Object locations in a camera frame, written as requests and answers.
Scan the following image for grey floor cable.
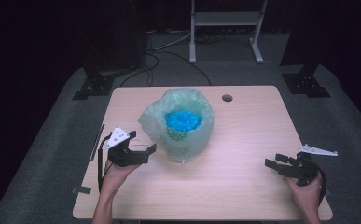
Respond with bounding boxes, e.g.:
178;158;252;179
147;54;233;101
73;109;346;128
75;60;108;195
144;28;199;52

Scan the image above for black floor cable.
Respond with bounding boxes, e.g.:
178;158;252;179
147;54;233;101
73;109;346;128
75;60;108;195
118;50;214;88

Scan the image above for person's left hand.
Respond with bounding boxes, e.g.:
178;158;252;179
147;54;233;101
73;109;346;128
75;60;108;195
100;159;141;194

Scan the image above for person's right hand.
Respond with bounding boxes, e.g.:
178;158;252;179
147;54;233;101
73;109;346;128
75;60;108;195
283;173;324;217

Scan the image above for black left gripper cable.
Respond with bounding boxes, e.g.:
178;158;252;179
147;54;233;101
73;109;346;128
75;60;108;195
96;133;113;192

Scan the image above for black tape piece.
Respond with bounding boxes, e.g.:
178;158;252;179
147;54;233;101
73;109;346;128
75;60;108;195
72;186;93;195

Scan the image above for green plastic bag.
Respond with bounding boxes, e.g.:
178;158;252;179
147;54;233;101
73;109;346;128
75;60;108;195
137;87;215;164

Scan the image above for black stand base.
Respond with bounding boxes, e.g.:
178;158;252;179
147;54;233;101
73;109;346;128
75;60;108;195
72;65;116;102
281;63;332;99

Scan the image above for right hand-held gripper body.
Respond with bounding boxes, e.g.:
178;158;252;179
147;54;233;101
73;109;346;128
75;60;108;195
277;143;339;188

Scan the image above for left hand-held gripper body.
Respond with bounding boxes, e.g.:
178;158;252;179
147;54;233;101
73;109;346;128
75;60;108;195
105;125;150;168

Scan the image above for blue crumpled contents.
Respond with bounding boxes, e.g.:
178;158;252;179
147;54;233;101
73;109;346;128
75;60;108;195
164;109;203;133

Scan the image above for white metal stand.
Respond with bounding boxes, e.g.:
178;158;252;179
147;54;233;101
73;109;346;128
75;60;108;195
188;0;269;64

